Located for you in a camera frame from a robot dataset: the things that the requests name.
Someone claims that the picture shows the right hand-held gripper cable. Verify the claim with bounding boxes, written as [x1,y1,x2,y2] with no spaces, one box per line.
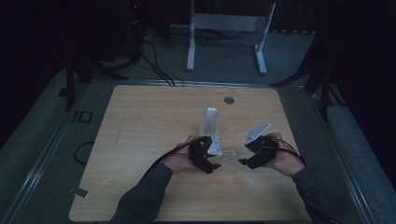
[273,137,308,168]

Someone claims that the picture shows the white metal stand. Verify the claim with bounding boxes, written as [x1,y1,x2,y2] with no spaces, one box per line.
[186,0,277,76]

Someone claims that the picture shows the white power strip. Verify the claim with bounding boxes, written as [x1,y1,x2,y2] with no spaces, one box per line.
[270,29,318,35]

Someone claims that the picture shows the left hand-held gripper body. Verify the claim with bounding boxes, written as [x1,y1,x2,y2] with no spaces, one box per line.
[188,134,224,175]

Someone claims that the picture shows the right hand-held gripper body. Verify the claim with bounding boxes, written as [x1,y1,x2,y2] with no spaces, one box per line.
[243,122,280,171]

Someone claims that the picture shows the left hand-held gripper cable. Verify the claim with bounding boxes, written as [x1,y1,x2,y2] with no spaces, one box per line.
[139,138,204,185]

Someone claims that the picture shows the black tripod stand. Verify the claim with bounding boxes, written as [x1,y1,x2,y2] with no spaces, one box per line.
[63,46,130,112]
[269,31,347,122]

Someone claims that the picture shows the dark equipment cabinet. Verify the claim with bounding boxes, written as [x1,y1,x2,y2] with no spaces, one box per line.
[102,0,147,62]

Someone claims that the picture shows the hand-held gripper cable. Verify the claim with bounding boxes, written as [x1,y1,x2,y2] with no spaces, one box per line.
[273,137,308,168]
[139,138,204,185]

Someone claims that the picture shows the single clear plastic cup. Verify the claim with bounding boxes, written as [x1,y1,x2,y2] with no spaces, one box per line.
[218,149,237,164]

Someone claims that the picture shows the black floor cables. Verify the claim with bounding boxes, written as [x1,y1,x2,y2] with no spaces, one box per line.
[139,39,185,88]

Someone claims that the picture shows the person's right hand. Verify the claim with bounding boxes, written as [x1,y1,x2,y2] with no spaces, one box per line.
[262,133,306,178]

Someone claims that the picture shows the black cable loop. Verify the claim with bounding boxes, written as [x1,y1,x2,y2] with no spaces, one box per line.
[73,141,95,166]

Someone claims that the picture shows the grey tape strip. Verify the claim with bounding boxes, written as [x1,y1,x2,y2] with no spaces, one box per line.
[68,186,91,200]

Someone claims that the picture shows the person's left hand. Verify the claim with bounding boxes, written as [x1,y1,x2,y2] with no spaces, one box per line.
[162,134,201,175]

